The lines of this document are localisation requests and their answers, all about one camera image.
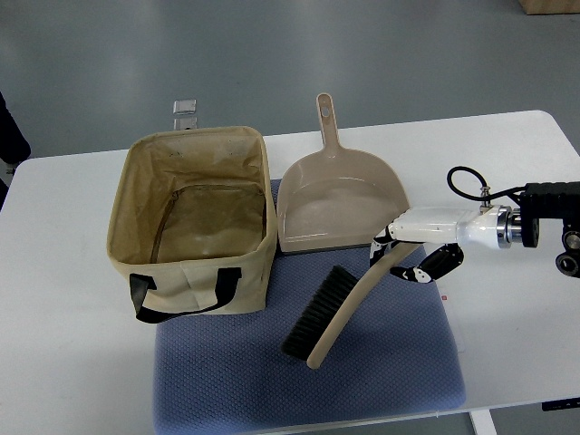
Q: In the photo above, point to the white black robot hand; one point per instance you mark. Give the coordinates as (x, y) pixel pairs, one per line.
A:
(451, 229)

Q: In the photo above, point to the beige hand broom black bristles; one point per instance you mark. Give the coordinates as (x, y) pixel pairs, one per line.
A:
(333, 305)

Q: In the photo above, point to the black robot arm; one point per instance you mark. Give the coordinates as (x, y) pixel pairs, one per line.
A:
(552, 200)

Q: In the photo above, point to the beige plastic dustpan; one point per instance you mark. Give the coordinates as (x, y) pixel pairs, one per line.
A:
(336, 197)

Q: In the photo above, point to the black table control panel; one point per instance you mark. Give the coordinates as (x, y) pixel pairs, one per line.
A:
(560, 405)

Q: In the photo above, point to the cardboard box corner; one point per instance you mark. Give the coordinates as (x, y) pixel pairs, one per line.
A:
(550, 7)

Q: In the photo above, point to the lower metal floor plate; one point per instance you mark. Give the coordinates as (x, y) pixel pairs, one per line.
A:
(185, 123)

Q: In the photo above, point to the dark object at left edge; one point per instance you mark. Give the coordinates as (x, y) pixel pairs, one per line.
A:
(15, 149)

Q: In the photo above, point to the beige fabric bag black handle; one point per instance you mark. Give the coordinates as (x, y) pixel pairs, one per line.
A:
(193, 226)

